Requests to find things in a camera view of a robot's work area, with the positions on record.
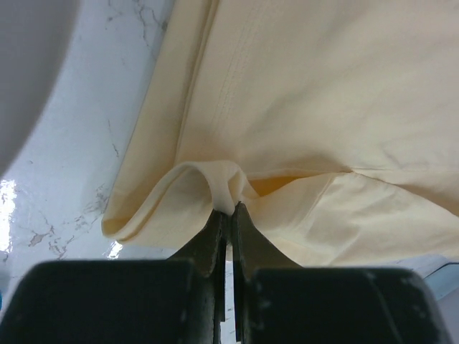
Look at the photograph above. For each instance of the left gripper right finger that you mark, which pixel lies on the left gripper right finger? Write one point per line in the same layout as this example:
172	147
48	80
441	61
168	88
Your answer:
279	301

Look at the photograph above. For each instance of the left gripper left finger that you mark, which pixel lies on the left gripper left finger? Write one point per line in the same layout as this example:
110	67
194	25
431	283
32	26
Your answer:
174	300

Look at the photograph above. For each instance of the yellow t shirt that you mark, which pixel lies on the yellow t shirt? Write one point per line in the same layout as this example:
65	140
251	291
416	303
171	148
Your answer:
334	122

